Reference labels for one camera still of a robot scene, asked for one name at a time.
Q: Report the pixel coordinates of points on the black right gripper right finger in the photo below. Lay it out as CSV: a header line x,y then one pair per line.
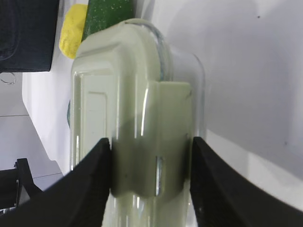
x,y
224,198

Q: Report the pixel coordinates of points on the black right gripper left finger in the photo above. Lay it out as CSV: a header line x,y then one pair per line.
x,y
76,200

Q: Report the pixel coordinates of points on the green lid glass food container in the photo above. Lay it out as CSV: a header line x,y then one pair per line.
x,y
130,86

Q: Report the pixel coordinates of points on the navy blue fabric lunch bag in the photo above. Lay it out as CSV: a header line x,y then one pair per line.
x,y
27,34

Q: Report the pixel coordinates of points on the green cucumber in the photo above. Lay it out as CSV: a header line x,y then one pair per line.
x,y
102,14

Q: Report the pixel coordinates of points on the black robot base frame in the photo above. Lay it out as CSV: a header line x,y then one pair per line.
x,y
17,185

